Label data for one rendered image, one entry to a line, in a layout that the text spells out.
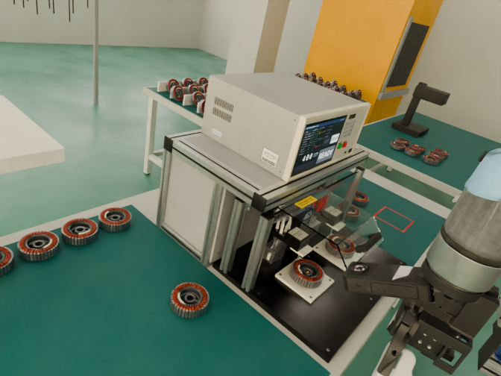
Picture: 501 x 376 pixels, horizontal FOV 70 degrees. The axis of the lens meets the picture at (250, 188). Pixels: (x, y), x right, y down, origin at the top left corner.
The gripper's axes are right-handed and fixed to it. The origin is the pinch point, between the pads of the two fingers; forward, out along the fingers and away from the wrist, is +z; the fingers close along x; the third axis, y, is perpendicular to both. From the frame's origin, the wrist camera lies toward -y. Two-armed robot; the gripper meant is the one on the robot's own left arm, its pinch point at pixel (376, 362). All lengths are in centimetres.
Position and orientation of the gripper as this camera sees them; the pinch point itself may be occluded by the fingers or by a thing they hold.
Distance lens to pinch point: 63.0
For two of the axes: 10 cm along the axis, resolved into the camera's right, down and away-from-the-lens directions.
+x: 5.3, -3.2, 7.9
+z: -2.1, 8.5, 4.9
